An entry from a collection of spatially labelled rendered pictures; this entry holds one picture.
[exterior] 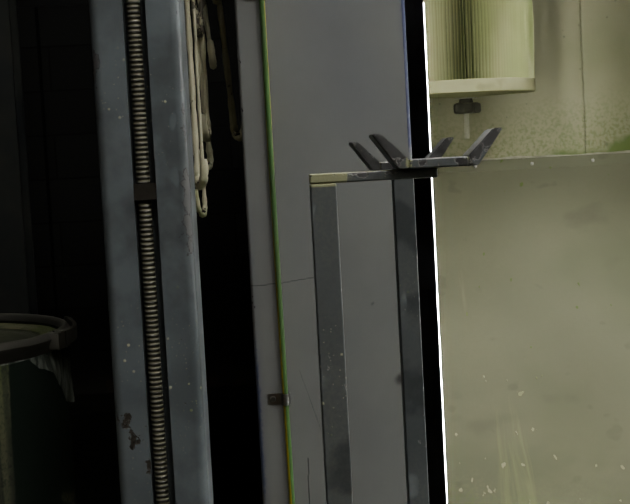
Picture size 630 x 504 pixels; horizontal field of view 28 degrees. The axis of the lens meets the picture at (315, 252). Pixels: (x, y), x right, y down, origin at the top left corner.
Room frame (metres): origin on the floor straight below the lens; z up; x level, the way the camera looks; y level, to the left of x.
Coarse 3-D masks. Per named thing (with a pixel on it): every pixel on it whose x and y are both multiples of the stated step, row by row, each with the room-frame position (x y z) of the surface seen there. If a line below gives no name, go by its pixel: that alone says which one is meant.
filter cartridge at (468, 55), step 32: (448, 0) 2.88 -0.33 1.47; (480, 0) 2.87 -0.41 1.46; (512, 0) 2.89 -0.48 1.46; (448, 32) 2.88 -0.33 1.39; (480, 32) 2.86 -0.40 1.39; (512, 32) 2.89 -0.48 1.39; (448, 64) 2.87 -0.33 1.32; (480, 64) 2.87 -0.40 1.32; (512, 64) 2.89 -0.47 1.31; (448, 96) 3.01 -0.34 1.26
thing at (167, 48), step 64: (128, 0) 0.83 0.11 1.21; (128, 64) 0.84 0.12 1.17; (128, 128) 0.83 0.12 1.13; (128, 192) 0.83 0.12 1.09; (192, 192) 0.85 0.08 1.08; (128, 256) 0.83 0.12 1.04; (192, 256) 0.83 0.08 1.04; (128, 320) 0.83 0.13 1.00; (192, 320) 0.83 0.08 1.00; (128, 384) 0.83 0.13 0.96; (192, 384) 0.83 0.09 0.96; (128, 448) 0.83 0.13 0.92; (192, 448) 0.83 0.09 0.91
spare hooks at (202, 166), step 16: (192, 0) 1.38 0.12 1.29; (192, 16) 1.38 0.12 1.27; (208, 32) 1.42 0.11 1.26; (224, 32) 1.43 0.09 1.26; (192, 48) 1.37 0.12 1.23; (208, 48) 1.39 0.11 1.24; (224, 48) 1.43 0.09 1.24; (192, 64) 1.37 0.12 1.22; (224, 64) 1.43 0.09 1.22; (192, 80) 1.37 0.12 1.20; (192, 96) 1.37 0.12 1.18; (208, 96) 1.42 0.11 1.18; (192, 112) 1.37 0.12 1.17; (208, 112) 1.42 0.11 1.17; (192, 128) 1.37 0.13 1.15; (208, 128) 1.42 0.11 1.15; (208, 144) 1.42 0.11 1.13; (208, 160) 1.42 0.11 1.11
